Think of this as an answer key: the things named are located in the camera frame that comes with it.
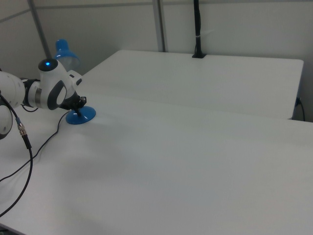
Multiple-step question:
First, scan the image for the black camera pole with base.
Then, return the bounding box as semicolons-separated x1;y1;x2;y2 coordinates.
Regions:
191;0;207;59

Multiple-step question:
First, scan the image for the blue desk lamp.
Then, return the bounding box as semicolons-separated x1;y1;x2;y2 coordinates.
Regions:
53;38;97;126

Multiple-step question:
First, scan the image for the thin black lamp cord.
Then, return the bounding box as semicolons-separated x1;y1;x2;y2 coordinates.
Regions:
0;111;71;183

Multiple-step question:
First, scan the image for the grey partition post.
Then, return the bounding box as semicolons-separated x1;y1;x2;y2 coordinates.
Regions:
152;0;170;53
26;0;53;60

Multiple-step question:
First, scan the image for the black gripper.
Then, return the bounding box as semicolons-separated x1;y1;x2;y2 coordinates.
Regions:
60;94;88;117

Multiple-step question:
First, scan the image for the thick black cable with connector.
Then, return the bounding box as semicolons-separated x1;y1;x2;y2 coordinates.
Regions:
0;94;34;218

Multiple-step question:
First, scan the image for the black cable beside table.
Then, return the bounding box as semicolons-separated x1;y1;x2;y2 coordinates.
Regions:
296;97;306;121

